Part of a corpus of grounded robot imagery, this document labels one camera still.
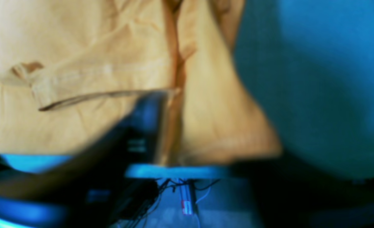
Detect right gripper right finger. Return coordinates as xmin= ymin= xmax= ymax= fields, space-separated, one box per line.
xmin=231 ymin=153 xmax=374 ymax=228

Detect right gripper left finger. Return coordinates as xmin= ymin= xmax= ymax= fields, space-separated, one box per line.
xmin=0 ymin=92 xmax=169 ymax=228

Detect orange T-shirt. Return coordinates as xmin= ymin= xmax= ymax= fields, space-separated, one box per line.
xmin=0 ymin=0 xmax=283 ymax=165

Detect green table cloth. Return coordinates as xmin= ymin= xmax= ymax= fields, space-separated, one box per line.
xmin=0 ymin=0 xmax=374 ymax=228

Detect aluminium frame post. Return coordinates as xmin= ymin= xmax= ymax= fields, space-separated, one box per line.
xmin=177 ymin=178 xmax=198 ymax=216

